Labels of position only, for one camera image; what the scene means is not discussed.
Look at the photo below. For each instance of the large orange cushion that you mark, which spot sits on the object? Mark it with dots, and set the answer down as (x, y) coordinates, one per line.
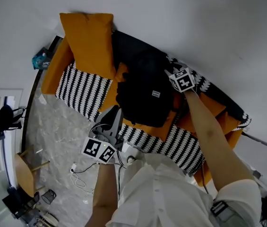
(88, 44)

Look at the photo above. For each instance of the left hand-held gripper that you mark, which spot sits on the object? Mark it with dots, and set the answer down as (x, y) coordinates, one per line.
(97, 150)

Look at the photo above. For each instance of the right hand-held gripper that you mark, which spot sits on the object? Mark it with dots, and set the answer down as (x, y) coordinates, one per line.
(183, 80)

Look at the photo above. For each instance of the black mesh bin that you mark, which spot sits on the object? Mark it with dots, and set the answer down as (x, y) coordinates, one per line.
(49, 196)

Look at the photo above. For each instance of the round wooden side table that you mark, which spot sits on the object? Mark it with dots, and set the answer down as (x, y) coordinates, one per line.
(24, 174)

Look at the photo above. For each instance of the orange sofa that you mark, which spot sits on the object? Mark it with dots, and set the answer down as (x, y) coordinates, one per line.
(55, 72)

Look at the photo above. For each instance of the person's shoe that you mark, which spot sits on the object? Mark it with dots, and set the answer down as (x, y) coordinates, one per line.
(130, 159)

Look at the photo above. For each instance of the person's white shirt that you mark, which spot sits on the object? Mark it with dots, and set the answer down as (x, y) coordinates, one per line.
(161, 197)

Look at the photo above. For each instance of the teal tissue pack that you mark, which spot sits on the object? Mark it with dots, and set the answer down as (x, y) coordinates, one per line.
(40, 61)

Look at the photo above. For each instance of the flat orange cushion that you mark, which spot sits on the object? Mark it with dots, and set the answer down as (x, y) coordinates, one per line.
(157, 131)

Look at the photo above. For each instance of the white wrist band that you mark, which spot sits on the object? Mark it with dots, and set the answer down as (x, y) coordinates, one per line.
(109, 162)

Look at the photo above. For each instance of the round white device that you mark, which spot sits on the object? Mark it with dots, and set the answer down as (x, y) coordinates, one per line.
(50, 220)

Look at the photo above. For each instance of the black backpack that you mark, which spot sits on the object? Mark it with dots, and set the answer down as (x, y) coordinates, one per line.
(145, 103)

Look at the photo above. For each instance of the person's left forearm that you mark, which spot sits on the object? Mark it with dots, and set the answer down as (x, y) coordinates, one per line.
(105, 185)

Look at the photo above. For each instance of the black storage box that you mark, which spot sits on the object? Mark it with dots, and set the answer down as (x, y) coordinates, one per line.
(19, 204)

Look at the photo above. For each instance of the white paper scrap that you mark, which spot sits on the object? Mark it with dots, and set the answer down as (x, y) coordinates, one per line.
(42, 100)

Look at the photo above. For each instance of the person's right forearm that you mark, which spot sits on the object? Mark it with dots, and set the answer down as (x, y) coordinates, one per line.
(209, 131)

